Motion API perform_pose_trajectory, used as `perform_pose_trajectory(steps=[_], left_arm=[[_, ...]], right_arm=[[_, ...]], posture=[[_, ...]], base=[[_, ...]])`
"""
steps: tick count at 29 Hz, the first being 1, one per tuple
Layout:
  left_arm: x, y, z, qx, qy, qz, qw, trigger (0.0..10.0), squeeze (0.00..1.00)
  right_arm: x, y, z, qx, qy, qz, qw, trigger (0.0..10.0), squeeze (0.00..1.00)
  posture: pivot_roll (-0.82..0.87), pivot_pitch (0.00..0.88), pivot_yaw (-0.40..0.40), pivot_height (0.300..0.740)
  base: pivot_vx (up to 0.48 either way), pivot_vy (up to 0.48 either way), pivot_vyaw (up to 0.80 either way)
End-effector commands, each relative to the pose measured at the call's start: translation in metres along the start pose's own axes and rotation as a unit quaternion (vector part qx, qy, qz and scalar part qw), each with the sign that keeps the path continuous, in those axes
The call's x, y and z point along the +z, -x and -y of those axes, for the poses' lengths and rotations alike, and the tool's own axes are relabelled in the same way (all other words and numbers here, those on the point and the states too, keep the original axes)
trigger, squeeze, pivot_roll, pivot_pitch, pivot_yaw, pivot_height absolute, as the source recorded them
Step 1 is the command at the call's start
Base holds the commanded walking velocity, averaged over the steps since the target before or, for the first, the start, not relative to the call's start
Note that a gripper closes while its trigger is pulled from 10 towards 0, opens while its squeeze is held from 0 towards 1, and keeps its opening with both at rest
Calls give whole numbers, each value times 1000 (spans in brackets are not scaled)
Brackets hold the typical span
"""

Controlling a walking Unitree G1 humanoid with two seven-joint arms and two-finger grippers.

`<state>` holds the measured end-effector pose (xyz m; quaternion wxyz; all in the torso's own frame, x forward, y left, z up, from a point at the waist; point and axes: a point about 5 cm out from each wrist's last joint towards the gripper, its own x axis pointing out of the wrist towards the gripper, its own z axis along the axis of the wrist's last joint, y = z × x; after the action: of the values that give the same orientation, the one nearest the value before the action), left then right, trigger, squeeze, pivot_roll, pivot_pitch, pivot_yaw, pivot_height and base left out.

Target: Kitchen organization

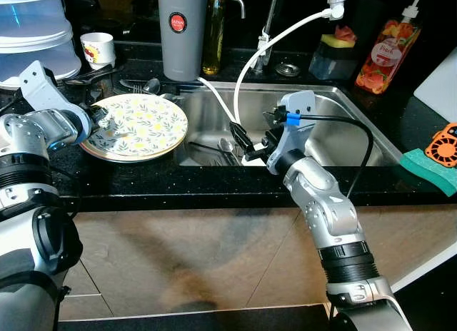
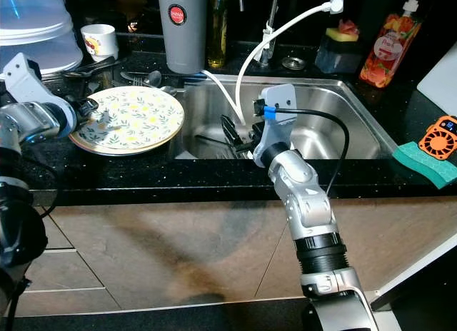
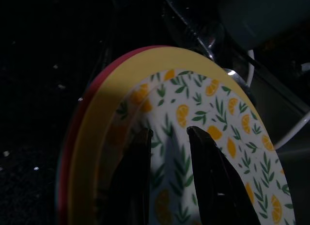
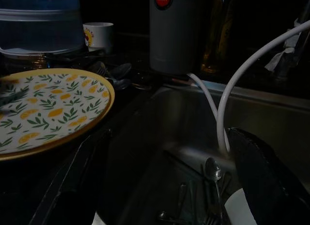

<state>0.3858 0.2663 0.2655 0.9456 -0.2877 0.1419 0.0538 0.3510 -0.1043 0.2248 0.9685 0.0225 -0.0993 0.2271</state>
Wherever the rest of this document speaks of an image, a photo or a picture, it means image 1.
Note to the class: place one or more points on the black sponge holder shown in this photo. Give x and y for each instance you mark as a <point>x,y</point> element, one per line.
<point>330,63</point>

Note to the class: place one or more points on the white cutting board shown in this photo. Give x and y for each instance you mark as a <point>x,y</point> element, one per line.
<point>439,88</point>

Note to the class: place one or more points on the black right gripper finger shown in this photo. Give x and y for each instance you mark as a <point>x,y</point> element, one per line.
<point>240,135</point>
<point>257,145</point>

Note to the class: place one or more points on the white tap fitting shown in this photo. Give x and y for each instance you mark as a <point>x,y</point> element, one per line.
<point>336,6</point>

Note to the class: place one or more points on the metal cutlery piece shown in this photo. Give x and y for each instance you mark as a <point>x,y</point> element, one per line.
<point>221,149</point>

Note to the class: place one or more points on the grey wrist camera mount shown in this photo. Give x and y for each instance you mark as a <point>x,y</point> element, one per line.
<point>301,105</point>
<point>39,88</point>

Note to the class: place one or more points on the yellow oil bottle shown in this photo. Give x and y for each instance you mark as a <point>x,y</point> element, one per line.
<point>213,46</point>

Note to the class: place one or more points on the white printed cup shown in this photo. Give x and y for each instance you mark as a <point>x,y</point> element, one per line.
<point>98,49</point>

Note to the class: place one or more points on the metal drain plug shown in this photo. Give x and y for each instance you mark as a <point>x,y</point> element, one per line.
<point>288,69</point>

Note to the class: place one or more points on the stainless steel sink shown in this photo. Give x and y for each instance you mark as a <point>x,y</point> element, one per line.
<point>335,131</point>

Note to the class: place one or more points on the black ladle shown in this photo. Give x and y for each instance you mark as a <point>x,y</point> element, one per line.
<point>89,75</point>

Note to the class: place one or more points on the brown base cabinet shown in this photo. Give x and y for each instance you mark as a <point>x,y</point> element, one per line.
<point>178,252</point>

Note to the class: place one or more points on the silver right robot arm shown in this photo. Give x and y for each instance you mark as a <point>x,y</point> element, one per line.
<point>328,210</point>

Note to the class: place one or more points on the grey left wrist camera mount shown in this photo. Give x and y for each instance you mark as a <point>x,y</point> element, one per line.
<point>39,88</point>

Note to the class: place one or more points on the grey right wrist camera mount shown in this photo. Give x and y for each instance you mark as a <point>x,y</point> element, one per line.
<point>301,105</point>

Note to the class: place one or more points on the thin white tube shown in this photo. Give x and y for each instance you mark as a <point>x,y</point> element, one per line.
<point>214,92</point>

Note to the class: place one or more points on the chrome sink faucet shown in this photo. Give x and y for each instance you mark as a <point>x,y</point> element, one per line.
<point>270,31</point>

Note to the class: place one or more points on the pink scrubber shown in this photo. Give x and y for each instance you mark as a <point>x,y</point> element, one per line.
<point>346,33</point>

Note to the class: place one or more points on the metal spoon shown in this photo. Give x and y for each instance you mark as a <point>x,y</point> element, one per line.
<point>148,86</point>

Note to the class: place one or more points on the clear plastic container stack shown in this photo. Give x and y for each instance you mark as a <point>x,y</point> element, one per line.
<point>36,31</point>

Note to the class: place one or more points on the orange handheld fan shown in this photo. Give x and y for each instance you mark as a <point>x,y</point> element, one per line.
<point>444,145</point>

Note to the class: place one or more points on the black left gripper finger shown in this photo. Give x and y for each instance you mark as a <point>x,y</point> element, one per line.
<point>110,115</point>
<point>117,133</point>

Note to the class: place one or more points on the peach soap pump bottle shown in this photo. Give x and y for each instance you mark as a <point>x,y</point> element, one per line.
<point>385,56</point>

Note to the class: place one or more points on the yellow sponge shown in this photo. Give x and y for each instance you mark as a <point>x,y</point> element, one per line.
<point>331,41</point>

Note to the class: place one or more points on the green sponge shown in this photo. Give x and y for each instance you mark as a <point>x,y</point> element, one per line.
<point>432,175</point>

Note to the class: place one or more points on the grey canister with red label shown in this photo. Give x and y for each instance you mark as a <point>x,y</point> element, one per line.
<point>182,49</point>

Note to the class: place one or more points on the blue tape strip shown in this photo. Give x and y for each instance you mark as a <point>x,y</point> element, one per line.
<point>290,118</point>

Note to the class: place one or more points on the round cream floral plate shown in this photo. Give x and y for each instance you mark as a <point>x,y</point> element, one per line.
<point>146,128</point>

